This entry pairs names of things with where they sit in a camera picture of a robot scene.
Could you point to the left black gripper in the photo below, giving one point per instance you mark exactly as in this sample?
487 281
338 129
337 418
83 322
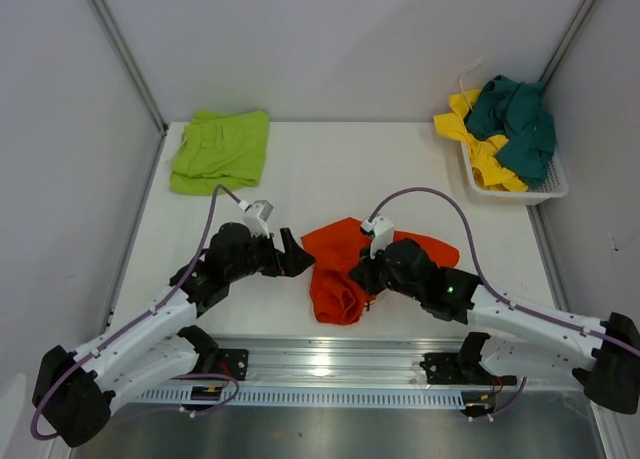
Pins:
292 262

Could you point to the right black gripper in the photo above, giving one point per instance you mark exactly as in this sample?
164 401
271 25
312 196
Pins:
363 273

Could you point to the orange shorts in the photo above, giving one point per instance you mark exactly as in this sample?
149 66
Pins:
335 298

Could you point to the lime green shorts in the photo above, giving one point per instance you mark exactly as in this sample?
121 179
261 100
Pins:
217 148

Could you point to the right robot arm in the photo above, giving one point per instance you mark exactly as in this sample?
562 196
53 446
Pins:
601 355

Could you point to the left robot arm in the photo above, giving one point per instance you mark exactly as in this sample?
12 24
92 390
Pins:
78 391

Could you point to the yellow shorts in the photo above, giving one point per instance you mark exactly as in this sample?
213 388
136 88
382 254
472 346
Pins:
487 171

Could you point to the teal shorts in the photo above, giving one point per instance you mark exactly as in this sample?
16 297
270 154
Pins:
514 109

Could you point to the white plastic basket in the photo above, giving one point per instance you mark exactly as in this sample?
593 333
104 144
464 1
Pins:
554 187

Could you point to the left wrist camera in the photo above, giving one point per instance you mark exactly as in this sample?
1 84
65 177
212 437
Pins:
255 216

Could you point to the aluminium rail frame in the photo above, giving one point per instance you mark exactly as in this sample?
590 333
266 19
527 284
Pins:
381 363

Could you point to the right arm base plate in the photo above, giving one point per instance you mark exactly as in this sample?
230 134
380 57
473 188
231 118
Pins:
445 368

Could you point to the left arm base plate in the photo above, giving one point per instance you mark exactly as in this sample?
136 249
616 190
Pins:
233 362

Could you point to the slotted cable duct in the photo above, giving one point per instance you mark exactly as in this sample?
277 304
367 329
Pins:
332 397

